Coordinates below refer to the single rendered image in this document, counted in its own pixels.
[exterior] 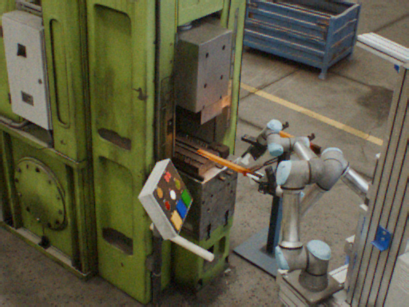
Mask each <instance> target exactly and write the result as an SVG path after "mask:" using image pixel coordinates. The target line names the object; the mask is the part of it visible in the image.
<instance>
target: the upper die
mask: <svg viewBox="0 0 409 307"><path fill-rule="evenodd" d="M222 99H223V98H220V100H218V101H217V102H214V103H213V104H211V105H210V106H206V107H205V108H203V110H200V111H199V112H197V113H195V112H192V111H191V110H187V109H185V108H184V107H181V106H177V105H176V114H177V115H179V116H181V117H183V118H187V119H188V120H190V121H191V122H195V123H198V124H199V125H202V124H203V123H205V122H207V121H208V120H210V119H211V118H214V117H215V116H217V115H218V114H221V110H222Z"/></svg>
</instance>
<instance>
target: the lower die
mask: <svg viewBox="0 0 409 307"><path fill-rule="evenodd" d="M175 138H176V139H177V140H179V141H182V142H184V143H186V144H189V145H191V146H193V147H195V148H198V149H202V150H203V151H206V152H209V153H211V154H213V155H214V156H218V157H219V153H218V152H215V151H214V150H211V149H210V148H206V147H204V146H202V145H201V144H196V143H195V142H193V141H190V140H188V139H187V138H186V139H185V138H184V137H181V136H180V135H178V134H175ZM175 150H176V153H175V155H174V157H173V163H176V164H177V155H178V154H180V153H182V156H181V154H180V155H179V158H178V163H179V165H180V166H182V167H183V164H184V167H185V168H186V169H189V160H190V159H191V158H193V160H192V159H191V162H190V170H191V171H193V172H195V173H197V174H200V175H202V174H203V173H205V172H206V170H207V171H209V170H210V169H211V168H212V167H214V166H215V165H216V164H218V163H217V162H214V161H213V160H211V159H210V157H207V156H204V155H202V154H201V153H198V152H195V151H194V150H191V149H190V148H187V147H184V146H183V145H181V144H177V143H176V142H175ZM184 156H186V157H185V159H184Z"/></svg>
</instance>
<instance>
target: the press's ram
mask: <svg viewBox="0 0 409 307"><path fill-rule="evenodd" d="M231 47H232V30H230V29H227V28H223V27H221V26H217V25H213V24H210V23H208V22H204V21H200V20H198V19H196V20H195V21H192V28H188V29H186V30H177V76H176V105H177V106H181V107H184V108H185V109H187V110H191V111H192V112H195V113H197V112H199V111H200V110H203V108H205V107H206V106H210V105H211V104H213V103H214V102H217V101H218V100H220V98H224V97H225V96H226V95H228V84H229V66H230V56H231Z"/></svg>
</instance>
